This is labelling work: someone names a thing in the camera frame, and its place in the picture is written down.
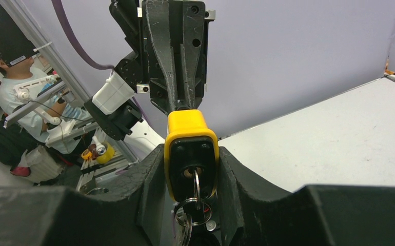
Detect silver keys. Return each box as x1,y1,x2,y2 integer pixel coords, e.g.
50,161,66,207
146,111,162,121
174,168,219,245

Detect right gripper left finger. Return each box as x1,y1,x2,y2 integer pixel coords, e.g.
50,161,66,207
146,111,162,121
78,144,165,245

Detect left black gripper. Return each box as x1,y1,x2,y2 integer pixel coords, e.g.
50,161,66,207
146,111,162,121
139,1,215,114

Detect yellow padlock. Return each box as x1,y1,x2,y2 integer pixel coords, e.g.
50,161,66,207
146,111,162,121
164,109,220,202

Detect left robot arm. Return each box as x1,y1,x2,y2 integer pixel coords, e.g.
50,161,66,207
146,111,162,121
84,1,216,140

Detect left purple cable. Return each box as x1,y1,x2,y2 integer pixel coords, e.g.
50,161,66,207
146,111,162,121
50,0,115,71

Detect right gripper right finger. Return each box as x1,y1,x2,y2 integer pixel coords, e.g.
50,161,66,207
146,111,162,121
217,147,297,245

